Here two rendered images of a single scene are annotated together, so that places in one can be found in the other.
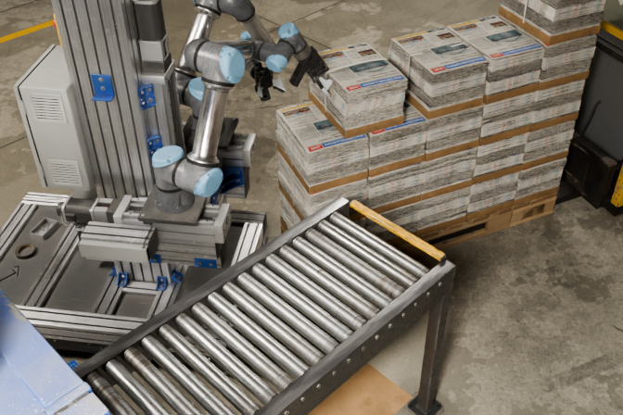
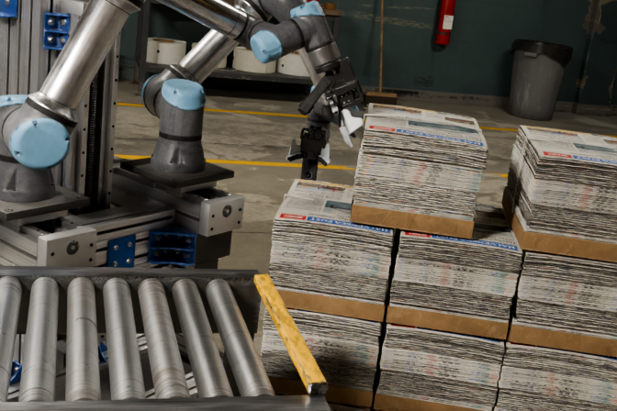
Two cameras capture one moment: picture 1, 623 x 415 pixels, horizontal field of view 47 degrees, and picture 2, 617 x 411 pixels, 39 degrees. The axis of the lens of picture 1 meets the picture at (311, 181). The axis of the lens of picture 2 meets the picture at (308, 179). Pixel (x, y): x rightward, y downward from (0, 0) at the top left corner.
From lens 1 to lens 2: 1.65 m
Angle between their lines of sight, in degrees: 34
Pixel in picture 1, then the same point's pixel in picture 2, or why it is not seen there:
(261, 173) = not seen: hidden behind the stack
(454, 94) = (584, 216)
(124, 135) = (17, 87)
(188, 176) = (14, 121)
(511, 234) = not seen: outside the picture
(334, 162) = (319, 257)
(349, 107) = (367, 162)
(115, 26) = not seen: outside the picture
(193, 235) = (14, 251)
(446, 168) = (552, 375)
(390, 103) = (449, 186)
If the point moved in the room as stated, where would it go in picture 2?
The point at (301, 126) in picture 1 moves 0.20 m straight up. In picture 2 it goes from (306, 197) to (315, 121)
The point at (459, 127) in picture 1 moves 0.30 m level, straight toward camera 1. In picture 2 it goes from (590, 296) to (524, 327)
